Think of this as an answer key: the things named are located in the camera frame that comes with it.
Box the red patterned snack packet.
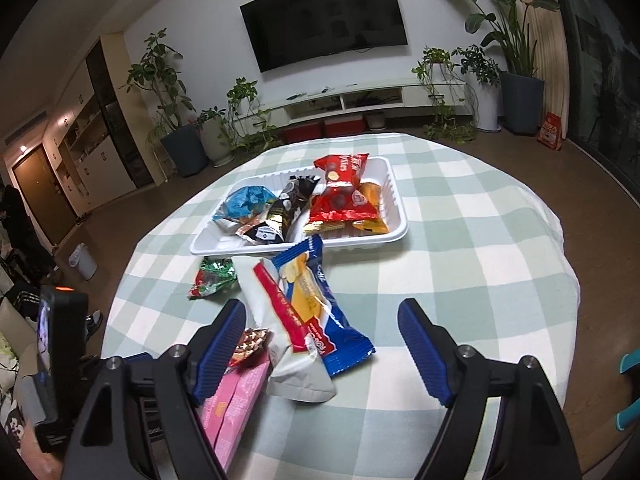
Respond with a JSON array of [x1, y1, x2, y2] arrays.
[[230, 327, 271, 366]]

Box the red and gold snack packet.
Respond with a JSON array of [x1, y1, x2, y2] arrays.
[[304, 182, 382, 233]]

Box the beige curtain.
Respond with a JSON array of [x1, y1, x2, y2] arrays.
[[510, 0, 573, 141]]

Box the trailing potted plant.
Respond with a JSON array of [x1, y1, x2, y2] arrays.
[[411, 47, 476, 143], [225, 77, 281, 153]]

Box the dark glass cabinet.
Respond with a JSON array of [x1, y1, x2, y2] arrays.
[[85, 40, 153, 188]]

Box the light blue snack packet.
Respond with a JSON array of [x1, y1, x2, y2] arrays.
[[212, 185, 278, 231]]

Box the wall television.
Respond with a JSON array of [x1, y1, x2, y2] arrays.
[[240, 0, 408, 73]]

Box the glass sliding door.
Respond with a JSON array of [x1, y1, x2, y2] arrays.
[[545, 0, 640, 201]]

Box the tall leafy potted plant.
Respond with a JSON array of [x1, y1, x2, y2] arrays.
[[125, 29, 211, 178]]

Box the bushy plant in white pot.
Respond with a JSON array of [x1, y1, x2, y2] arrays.
[[452, 45, 501, 133]]

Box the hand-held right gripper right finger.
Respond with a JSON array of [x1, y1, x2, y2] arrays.
[[397, 298, 583, 480]]

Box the teal plastic stool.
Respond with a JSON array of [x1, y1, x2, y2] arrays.
[[615, 352, 640, 433]]

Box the broad-leaf plant in dark pot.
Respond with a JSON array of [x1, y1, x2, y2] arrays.
[[425, 0, 561, 136]]

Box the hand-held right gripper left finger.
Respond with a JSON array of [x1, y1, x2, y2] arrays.
[[62, 298, 248, 480]]

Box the brown snack packet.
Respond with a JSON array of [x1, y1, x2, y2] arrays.
[[234, 215, 266, 238]]

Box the wooden door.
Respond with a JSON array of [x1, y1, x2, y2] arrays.
[[12, 144, 81, 247]]

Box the orange snack packet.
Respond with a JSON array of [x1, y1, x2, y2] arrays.
[[350, 180, 391, 235]]

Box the green checked tablecloth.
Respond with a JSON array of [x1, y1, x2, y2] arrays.
[[100, 132, 581, 480]]

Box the black white printed cloth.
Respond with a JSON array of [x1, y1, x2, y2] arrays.
[[0, 390, 33, 466]]

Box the small plant in pale pot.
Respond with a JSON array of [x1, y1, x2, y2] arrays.
[[195, 106, 236, 167]]

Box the red chocolate snack packet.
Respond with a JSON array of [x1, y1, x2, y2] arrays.
[[313, 154, 371, 196]]

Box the pink snack packet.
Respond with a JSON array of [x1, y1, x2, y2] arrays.
[[197, 360, 271, 466]]

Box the white wall cabinets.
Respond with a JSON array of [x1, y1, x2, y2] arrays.
[[45, 85, 138, 216]]

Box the white plastic tray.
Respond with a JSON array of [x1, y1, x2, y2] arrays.
[[190, 156, 410, 256]]

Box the ceiling air vent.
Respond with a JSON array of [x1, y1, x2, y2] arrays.
[[4, 110, 51, 143]]

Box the blue and yellow snack packet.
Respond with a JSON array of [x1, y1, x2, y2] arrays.
[[272, 235, 376, 378]]

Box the white trash bin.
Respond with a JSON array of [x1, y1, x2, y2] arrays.
[[68, 243, 98, 281]]

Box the black snack packet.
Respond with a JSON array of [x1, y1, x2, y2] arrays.
[[245, 175, 322, 246]]

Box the white television console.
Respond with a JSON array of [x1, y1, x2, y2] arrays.
[[235, 77, 471, 128]]

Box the green snack packet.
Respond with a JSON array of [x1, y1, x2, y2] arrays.
[[189, 256, 238, 300]]

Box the white red-striped snack packet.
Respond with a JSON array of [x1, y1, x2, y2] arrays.
[[235, 255, 333, 401]]

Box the red printed bag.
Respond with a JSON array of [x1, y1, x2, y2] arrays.
[[536, 111, 566, 152]]

